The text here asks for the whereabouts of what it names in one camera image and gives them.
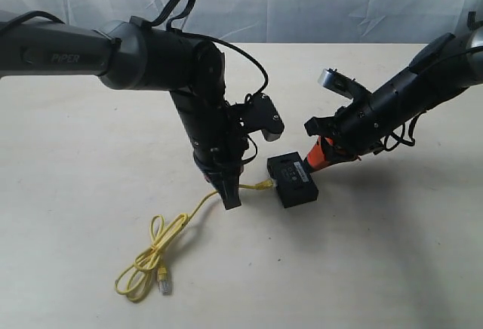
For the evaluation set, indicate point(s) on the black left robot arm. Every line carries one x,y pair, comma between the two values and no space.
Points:
127,56

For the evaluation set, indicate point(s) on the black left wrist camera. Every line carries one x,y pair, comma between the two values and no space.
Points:
260,114

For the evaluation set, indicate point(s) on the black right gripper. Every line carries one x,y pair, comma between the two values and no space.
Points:
359,127

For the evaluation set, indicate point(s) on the black network switch box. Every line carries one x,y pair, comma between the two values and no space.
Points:
293,183

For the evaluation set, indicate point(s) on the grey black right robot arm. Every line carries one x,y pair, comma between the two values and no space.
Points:
441,71

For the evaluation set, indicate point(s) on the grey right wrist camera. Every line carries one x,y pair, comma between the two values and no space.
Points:
340,84

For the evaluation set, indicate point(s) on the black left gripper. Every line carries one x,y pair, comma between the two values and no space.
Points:
222,143

